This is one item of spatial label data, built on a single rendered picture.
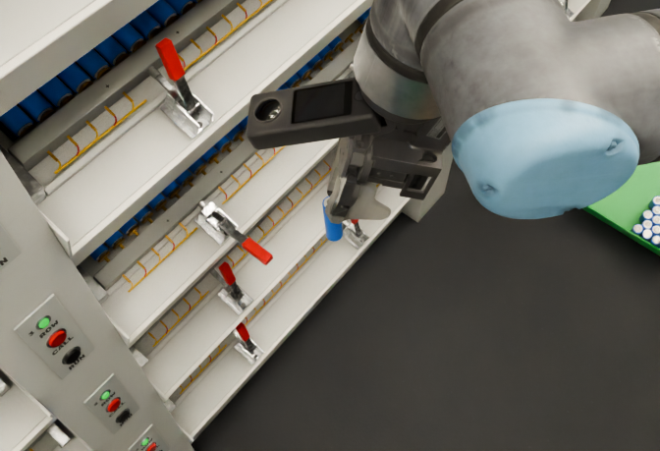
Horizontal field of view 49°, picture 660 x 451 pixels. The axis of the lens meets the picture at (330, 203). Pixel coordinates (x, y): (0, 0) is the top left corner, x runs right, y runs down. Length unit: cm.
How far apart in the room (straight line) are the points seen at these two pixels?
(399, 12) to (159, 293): 44
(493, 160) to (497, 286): 104
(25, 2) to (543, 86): 31
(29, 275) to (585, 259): 112
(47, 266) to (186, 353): 40
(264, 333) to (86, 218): 60
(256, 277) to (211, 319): 8
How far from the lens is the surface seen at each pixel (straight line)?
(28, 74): 50
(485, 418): 133
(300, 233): 104
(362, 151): 61
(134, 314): 80
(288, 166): 87
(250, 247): 79
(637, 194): 157
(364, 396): 132
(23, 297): 62
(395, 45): 51
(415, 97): 53
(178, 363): 98
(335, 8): 76
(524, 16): 43
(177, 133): 66
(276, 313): 119
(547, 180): 41
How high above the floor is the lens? 125
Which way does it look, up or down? 58 degrees down
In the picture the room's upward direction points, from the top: straight up
